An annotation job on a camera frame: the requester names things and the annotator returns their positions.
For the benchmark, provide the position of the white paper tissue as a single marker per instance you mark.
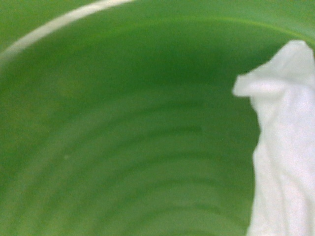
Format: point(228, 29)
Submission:
point(282, 92)

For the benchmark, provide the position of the green plastic plate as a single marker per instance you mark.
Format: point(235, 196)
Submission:
point(117, 117)

